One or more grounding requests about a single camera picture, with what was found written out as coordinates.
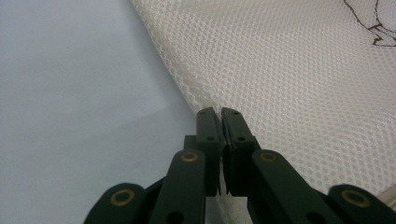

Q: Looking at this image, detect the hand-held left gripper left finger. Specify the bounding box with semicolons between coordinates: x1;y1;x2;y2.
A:
183;106;226;198

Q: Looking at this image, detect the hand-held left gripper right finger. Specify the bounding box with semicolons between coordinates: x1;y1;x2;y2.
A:
220;106;262;198

